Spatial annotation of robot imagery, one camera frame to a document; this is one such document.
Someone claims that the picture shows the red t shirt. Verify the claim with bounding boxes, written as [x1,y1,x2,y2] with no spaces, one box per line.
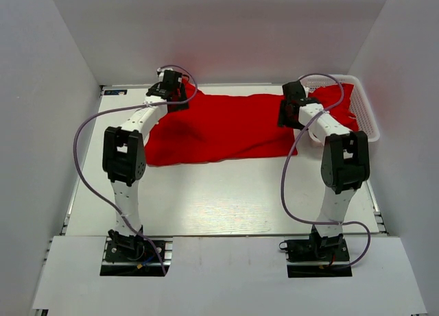
[145,83,294,167]

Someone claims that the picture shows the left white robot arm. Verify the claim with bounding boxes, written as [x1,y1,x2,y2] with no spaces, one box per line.
[102,69,189,260]

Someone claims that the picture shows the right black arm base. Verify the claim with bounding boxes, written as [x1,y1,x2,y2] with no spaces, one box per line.
[278,228,353,278]

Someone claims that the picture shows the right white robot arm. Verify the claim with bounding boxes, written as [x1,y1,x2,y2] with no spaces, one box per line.
[278,81,370,260]

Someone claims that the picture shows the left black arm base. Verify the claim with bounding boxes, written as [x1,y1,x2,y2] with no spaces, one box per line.
[99,230,172,277]

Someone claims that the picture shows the red t shirts in basket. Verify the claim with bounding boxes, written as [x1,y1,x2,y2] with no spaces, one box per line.
[307,84,360,132]

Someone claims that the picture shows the blue table label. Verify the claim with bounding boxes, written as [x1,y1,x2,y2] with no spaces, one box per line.
[104,89,128,95]

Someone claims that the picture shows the white plastic basket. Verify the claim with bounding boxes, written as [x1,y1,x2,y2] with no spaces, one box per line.
[301,75,380,147]

